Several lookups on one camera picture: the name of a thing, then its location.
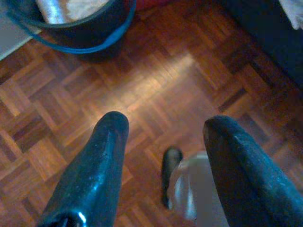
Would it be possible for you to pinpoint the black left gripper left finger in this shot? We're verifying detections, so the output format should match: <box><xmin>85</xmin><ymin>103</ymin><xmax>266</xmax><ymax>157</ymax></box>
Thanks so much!
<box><xmin>36</xmin><ymin>111</ymin><xmax>130</xmax><ymax>227</ymax></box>

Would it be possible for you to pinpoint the black round waste bin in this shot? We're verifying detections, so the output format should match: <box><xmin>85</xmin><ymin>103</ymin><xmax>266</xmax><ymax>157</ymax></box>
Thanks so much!
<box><xmin>4</xmin><ymin>0</ymin><xmax>138</xmax><ymax>55</ymax></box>

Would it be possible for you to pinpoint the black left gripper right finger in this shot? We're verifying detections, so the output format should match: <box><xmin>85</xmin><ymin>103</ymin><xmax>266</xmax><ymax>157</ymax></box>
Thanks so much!
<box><xmin>203</xmin><ymin>115</ymin><xmax>303</xmax><ymax>227</ymax></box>

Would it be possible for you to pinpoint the dark bed frame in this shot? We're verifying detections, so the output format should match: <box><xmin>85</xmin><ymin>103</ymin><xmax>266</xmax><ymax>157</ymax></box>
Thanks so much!
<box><xmin>217</xmin><ymin>0</ymin><xmax>303</xmax><ymax>91</ymax></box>

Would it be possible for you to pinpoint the white green quilted mattress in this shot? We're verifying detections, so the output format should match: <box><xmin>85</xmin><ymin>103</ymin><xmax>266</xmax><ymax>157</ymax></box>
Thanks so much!
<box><xmin>0</xmin><ymin>13</ymin><xmax>41</xmax><ymax>61</ymax></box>

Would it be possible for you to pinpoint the white crumpled paper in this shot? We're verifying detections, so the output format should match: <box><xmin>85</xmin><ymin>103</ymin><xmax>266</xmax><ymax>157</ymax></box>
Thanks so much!
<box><xmin>64</xmin><ymin>0</ymin><xmax>111</xmax><ymax>22</ymax></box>

